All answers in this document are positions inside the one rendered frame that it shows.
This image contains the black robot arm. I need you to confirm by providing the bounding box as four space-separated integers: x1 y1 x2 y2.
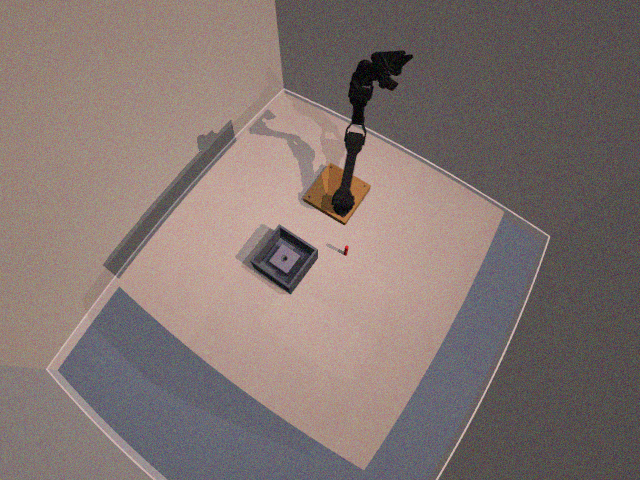
331 59 398 218

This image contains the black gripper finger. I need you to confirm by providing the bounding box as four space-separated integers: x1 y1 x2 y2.
379 50 405 69
395 54 413 73

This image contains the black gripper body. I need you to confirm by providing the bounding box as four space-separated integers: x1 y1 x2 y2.
364 52 401 81

